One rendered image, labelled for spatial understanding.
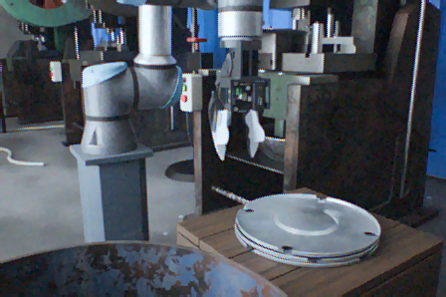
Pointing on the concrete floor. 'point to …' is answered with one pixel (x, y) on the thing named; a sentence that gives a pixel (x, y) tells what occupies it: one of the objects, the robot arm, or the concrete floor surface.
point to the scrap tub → (129, 272)
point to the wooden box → (201, 228)
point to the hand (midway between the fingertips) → (236, 150)
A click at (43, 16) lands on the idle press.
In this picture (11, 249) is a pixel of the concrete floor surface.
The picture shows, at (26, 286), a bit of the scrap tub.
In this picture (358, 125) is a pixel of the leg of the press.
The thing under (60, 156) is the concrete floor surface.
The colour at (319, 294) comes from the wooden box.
